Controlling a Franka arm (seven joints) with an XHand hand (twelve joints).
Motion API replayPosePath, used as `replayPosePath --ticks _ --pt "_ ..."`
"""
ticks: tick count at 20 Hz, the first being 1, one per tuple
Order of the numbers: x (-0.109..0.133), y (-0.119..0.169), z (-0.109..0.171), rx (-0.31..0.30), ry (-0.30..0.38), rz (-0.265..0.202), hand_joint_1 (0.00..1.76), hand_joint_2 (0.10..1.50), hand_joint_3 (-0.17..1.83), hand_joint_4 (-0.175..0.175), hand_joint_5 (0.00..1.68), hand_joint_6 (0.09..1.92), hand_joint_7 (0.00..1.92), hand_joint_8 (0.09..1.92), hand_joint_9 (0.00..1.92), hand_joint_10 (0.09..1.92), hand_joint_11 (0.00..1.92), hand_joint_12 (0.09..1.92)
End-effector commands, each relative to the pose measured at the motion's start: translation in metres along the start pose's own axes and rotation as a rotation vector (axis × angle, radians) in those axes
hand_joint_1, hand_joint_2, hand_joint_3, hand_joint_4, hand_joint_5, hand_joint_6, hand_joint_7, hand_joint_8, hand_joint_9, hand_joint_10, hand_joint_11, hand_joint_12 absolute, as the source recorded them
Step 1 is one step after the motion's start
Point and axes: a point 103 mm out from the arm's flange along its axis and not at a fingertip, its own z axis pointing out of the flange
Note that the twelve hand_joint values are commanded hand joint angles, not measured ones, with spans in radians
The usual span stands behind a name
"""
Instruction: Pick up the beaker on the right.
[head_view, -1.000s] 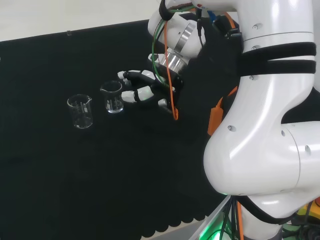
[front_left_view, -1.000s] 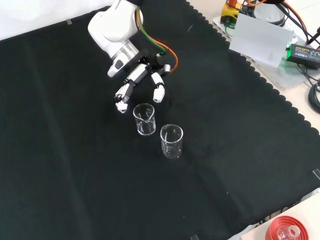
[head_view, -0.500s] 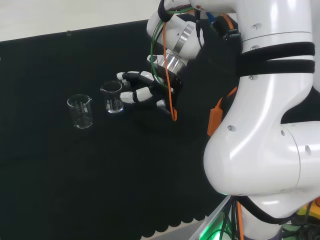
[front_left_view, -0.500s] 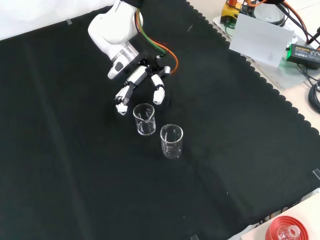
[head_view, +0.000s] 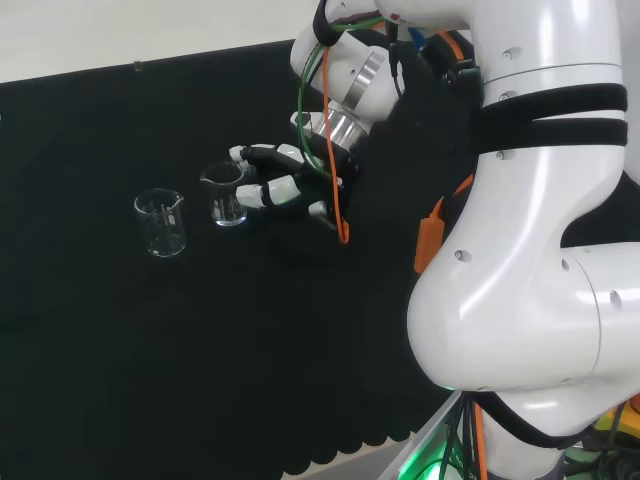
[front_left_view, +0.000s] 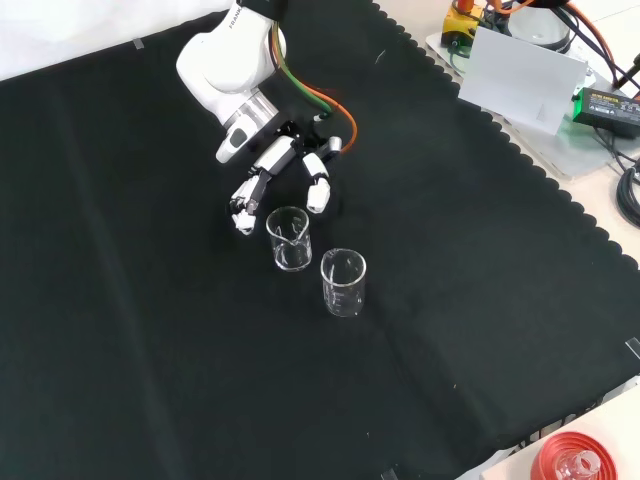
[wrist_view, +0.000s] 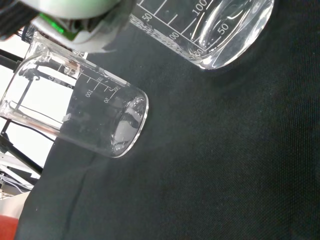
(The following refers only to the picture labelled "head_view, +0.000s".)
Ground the yellow stop button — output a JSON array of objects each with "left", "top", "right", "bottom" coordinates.
[{"left": 592, "top": 403, "right": 640, "bottom": 451}]

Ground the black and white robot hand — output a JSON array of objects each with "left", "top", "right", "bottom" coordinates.
[{"left": 228, "top": 142, "right": 360, "bottom": 236}]

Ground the grey metal base plate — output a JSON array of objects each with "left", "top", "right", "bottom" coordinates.
[{"left": 382, "top": 394, "right": 461, "bottom": 480}]

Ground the orange cable connector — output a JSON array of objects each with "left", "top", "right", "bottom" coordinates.
[{"left": 413, "top": 196, "right": 447, "bottom": 275}]

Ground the green cable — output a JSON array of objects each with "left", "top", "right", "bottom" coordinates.
[{"left": 296, "top": 13, "right": 389, "bottom": 182}]

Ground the orange cable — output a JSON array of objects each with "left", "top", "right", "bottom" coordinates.
[{"left": 321, "top": 17, "right": 490, "bottom": 480}]

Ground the thin black cable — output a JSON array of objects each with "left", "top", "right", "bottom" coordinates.
[{"left": 385, "top": 19, "right": 405, "bottom": 99}]

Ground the black cloth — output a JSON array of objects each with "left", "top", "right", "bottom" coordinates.
[{"left": 0, "top": 38, "right": 640, "bottom": 477}]

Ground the clear glass beaker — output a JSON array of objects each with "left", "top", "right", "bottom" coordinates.
[
  {"left": 133, "top": 188, "right": 188, "bottom": 258},
  {"left": 199, "top": 161, "right": 249, "bottom": 228}
]

